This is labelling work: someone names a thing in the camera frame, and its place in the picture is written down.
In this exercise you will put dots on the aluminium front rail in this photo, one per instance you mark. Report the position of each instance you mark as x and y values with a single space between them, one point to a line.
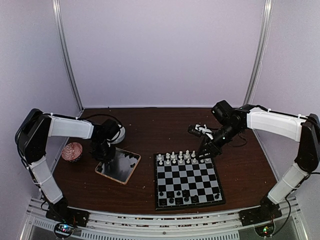
220 225

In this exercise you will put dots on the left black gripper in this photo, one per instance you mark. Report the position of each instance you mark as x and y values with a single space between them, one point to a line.
107 158

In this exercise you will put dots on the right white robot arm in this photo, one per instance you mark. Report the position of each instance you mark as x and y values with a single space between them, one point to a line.
305 130

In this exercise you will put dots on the black grey chessboard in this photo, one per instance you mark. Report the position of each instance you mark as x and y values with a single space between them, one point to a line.
179 175

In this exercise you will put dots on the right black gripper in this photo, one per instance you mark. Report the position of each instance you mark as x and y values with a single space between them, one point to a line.
211 147

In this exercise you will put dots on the left aluminium frame post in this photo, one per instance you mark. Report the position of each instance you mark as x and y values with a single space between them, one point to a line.
66 57

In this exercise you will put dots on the wooden rimmed black tray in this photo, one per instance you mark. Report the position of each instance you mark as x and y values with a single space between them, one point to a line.
121 167

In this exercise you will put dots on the aluminium frame post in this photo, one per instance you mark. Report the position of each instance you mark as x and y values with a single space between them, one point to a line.
66 57
260 51

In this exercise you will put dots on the right aluminium frame post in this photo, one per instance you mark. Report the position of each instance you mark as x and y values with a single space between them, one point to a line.
260 51

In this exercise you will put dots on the red patterned bowl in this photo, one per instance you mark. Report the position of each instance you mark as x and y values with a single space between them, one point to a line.
72 152

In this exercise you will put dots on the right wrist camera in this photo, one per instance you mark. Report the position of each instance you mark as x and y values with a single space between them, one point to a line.
200 130

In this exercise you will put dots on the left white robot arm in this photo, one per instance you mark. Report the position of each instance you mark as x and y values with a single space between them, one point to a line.
38 127

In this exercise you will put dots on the white ceramic bowl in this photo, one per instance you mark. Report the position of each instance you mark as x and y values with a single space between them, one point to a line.
119 137

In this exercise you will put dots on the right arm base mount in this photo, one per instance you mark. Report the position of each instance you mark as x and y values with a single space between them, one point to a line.
262 221

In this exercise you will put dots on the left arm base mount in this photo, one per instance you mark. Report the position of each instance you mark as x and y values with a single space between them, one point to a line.
68 223

